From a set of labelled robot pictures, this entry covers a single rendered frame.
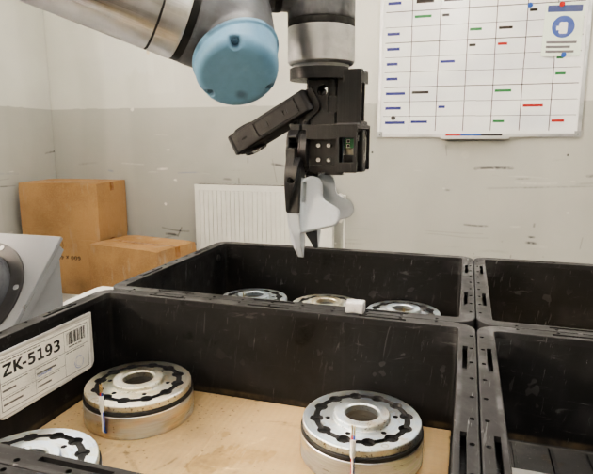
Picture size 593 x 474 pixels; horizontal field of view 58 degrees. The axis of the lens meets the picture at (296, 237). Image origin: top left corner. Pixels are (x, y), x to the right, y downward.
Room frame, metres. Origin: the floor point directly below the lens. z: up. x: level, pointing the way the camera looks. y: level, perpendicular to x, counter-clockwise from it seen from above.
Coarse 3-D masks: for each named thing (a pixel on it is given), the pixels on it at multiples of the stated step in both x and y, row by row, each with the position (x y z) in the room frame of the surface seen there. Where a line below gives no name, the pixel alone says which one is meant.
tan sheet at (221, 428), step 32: (64, 416) 0.48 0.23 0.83; (192, 416) 0.48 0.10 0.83; (224, 416) 0.48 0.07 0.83; (256, 416) 0.48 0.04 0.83; (288, 416) 0.48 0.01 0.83; (128, 448) 0.43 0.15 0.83; (160, 448) 0.43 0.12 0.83; (192, 448) 0.43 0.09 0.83; (224, 448) 0.43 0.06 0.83; (256, 448) 0.43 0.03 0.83; (288, 448) 0.43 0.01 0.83; (448, 448) 0.43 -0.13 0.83
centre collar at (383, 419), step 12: (336, 408) 0.43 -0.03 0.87; (348, 408) 0.43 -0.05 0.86; (360, 408) 0.44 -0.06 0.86; (372, 408) 0.43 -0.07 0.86; (384, 408) 0.43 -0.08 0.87; (336, 420) 0.41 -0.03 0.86; (348, 420) 0.41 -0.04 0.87; (372, 420) 0.41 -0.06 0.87; (384, 420) 0.41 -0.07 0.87; (360, 432) 0.40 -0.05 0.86; (372, 432) 0.40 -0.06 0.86
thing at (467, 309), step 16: (192, 256) 0.75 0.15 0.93; (384, 256) 0.78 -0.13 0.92; (400, 256) 0.77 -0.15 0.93; (416, 256) 0.76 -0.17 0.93; (432, 256) 0.76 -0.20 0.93; (448, 256) 0.75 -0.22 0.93; (144, 272) 0.66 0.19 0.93; (160, 272) 0.67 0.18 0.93; (464, 272) 0.66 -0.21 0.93; (128, 288) 0.59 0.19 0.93; (144, 288) 0.59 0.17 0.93; (464, 288) 0.59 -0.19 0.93; (272, 304) 0.53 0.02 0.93; (288, 304) 0.53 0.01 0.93; (304, 304) 0.53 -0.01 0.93; (320, 304) 0.53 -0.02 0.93; (464, 304) 0.53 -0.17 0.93; (448, 320) 0.48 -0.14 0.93; (464, 320) 0.48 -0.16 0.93
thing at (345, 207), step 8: (320, 176) 0.65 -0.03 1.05; (328, 176) 0.65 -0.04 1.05; (328, 184) 0.65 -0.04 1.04; (328, 192) 0.66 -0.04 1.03; (336, 192) 0.65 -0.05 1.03; (328, 200) 0.66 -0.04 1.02; (336, 200) 0.65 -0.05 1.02; (344, 200) 0.65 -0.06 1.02; (344, 208) 0.65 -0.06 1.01; (352, 208) 0.65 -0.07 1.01; (344, 216) 0.66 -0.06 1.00; (312, 232) 0.66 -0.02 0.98; (320, 232) 0.67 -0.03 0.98; (312, 240) 0.66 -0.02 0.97
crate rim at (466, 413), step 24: (48, 312) 0.50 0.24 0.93; (72, 312) 0.52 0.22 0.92; (264, 312) 0.51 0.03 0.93; (288, 312) 0.51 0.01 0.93; (312, 312) 0.50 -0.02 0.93; (336, 312) 0.50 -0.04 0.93; (0, 336) 0.44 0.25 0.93; (456, 384) 0.35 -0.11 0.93; (456, 408) 0.31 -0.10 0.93; (456, 432) 0.28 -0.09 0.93; (0, 456) 0.26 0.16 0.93; (24, 456) 0.26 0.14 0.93; (48, 456) 0.26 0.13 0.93; (456, 456) 0.26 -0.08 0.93
